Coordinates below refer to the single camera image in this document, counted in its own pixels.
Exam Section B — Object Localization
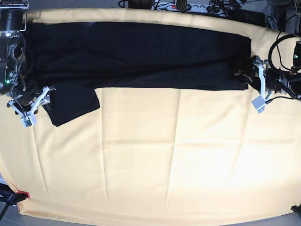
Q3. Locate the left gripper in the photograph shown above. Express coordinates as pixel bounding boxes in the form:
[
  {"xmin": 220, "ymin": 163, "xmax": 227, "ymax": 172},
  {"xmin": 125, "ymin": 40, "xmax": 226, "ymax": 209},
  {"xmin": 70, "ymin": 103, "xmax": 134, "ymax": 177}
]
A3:
[{"xmin": 234, "ymin": 56, "xmax": 281, "ymax": 93}]

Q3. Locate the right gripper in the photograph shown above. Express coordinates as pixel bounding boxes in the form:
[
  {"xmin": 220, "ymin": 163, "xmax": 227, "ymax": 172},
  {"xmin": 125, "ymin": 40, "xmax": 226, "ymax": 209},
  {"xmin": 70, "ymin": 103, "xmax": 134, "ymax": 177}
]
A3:
[{"xmin": 7, "ymin": 82, "xmax": 56, "ymax": 115}]

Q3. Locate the black T-shirt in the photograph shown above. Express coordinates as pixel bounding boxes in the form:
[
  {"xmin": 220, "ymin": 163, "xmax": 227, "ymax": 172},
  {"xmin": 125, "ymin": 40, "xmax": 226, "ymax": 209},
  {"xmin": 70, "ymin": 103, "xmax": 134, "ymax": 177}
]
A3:
[{"xmin": 23, "ymin": 22, "xmax": 251, "ymax": 126}]

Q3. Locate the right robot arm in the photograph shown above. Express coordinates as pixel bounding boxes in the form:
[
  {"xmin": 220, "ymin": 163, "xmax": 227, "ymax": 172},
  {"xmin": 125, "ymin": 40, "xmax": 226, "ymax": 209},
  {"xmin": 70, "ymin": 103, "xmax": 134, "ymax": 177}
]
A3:
[{"xmin": 0, "ymin": 0, "xmax": 55, "ymax": 118}]

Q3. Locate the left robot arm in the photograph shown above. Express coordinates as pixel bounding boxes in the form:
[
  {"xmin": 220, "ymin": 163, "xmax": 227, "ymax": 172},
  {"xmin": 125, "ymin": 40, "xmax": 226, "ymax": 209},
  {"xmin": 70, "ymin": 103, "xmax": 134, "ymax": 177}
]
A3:
[{"xmin": 233, "ymin": 34, "xmax": 301, "ymax": 101}]

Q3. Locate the black box behind table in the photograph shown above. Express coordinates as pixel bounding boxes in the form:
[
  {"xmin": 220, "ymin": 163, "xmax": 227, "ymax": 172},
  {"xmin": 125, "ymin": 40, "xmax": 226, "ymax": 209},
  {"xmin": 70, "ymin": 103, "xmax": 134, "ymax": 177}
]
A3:
[{"xmin": 232, "ymin": 9, "xmax": 265, "ymax": 27}]

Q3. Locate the black red table clamp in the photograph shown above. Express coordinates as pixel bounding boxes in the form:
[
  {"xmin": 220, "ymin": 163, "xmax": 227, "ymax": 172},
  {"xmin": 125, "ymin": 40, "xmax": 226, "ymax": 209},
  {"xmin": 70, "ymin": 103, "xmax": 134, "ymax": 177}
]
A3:
[{"xmin": 0, "ymin": 184, "xmax": 30, "ymax": 206}]

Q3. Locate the white power strip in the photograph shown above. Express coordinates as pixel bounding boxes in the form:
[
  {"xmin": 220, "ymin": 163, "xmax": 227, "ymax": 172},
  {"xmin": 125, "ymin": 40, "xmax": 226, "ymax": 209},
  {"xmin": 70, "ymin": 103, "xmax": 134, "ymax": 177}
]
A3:
[{"xmin": 151, "ymin": 0, "xmax": 223, "ymax": 15}]

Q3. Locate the black clamp at right corner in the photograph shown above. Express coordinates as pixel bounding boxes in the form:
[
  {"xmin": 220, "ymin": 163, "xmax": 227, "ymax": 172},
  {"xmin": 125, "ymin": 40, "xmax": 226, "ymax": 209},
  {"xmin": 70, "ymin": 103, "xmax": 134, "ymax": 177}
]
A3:
[{"xmin": 291, "ymin": 205, "xmax": 301, "ymax": 217}]

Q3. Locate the yellow table cloth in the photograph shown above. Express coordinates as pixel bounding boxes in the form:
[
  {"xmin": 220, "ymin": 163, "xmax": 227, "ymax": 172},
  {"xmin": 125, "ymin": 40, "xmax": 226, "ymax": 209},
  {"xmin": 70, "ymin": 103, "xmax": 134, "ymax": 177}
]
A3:
[{"xmin": 0, "ymin": 8, "xmax": 301, "ymax": 224}]

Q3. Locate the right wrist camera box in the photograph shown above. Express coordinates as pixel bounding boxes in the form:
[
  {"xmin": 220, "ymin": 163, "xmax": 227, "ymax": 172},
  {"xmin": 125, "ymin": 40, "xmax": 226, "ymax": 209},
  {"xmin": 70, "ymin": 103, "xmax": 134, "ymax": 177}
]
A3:
[{"xmin": 21, "ymin": 114, "xmax": 37, "ymax": 128}]

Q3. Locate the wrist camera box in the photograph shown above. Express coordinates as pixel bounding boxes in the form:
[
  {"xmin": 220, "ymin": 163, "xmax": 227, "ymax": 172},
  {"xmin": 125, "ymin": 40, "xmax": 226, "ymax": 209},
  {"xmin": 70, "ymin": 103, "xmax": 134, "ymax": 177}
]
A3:
[
  {"xmin": 252, "ymin": 96, "xmax": 266, "ymax": 113},
  {"xmin": 21, "ymin": 114, "xmax": 37, "ymax": 128}
]

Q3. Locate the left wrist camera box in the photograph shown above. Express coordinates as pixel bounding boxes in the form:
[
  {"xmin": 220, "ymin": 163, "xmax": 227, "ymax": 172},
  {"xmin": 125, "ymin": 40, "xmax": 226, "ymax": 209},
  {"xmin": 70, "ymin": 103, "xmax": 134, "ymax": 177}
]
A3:
[{"xmin": 252, "ymin": 96, "xmax": 266, "ymax": 113}]

